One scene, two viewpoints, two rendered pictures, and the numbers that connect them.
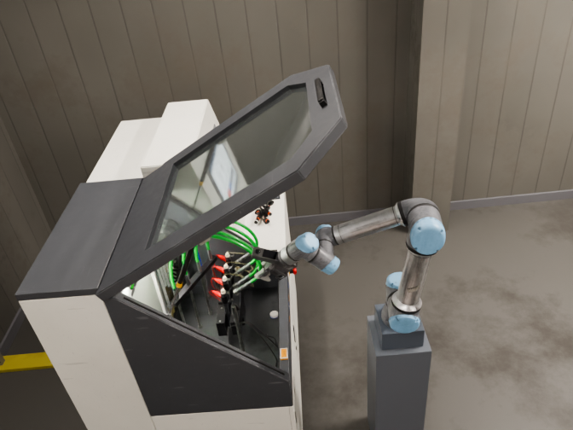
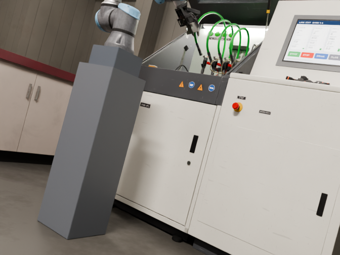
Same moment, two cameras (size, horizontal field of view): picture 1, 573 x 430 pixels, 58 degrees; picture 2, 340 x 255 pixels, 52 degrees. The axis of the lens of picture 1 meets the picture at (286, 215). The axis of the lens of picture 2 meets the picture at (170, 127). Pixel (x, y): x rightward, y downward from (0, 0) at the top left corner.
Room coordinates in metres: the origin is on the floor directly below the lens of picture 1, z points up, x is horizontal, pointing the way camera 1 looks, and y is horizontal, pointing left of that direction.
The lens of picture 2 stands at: (2.80, -1.67, 0.60)
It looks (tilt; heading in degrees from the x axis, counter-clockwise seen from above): 0 degrees down; 124
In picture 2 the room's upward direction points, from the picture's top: 15 degrees clockwise
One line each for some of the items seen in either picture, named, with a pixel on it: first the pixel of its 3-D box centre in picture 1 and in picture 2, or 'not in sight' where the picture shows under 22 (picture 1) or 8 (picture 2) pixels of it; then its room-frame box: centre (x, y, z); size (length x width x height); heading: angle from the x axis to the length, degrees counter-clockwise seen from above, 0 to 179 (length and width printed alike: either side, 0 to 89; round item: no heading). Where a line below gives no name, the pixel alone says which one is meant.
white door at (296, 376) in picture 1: (296, 386); (156, 151); (1.60, 0.05, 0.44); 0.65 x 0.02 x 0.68; 177
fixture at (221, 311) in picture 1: (232, 306); not in sight; (1.74, 0.30, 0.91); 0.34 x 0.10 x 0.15; 177
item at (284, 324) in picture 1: (284, 327); (176, 84); (1.61, 0.06, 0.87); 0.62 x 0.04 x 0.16; 177
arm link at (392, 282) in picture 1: (400, 290); (126, 19); (1.56, -0.44, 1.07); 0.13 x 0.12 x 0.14; 171
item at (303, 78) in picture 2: (263, 210); (308, 81); (2.35, 0.12, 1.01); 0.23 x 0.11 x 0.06; 177
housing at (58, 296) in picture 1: (152, 303); not in sight; (1.99, 0.75, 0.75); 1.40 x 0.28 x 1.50; 177
